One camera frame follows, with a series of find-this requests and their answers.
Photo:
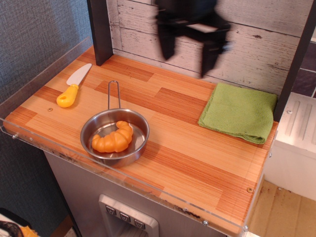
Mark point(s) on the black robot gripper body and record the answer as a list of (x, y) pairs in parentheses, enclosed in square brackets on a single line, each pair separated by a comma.
[(176, 16)]

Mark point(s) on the orange object bottom left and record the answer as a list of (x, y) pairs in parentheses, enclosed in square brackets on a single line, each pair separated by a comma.
[(28, 232)]

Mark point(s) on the small steel pan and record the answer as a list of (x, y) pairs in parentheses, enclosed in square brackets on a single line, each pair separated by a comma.
[(104, 123)]

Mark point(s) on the yellow handled toy knife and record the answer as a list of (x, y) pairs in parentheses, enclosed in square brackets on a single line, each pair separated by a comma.
[(68, 97)]

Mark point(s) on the clear acrylic guard rail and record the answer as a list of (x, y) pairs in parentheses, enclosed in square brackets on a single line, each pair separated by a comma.
[(194, 181)]

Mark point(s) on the dark right upright post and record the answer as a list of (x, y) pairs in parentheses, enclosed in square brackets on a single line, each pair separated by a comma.
[(296, 62)]

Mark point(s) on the dark upright post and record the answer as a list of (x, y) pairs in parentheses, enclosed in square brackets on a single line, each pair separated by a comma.
[(100, 29), (296, 62)]

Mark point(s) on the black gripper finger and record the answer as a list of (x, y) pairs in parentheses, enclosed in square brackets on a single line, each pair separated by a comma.
[(168, 45), (210, 52)]

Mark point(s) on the silver dispenser panel with buttons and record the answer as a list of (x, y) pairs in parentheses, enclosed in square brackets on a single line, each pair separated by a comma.
[(122, 220)]

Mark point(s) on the white toy sink unit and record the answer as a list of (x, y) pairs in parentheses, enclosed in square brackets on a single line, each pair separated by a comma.
[(292, 160)]

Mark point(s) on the dark left upright post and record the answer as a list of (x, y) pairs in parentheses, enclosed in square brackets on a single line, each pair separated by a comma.
[(100, 29)]

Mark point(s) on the orange plastic croissant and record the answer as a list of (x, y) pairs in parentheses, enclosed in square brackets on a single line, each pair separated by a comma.
[(117, 141)]

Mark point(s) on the grey toy fridge cabinet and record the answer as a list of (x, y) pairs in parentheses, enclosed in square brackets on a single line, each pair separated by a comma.
[(81, 189)]

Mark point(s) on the green towel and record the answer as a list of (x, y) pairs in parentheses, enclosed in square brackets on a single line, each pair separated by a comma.
[(240, 112)]

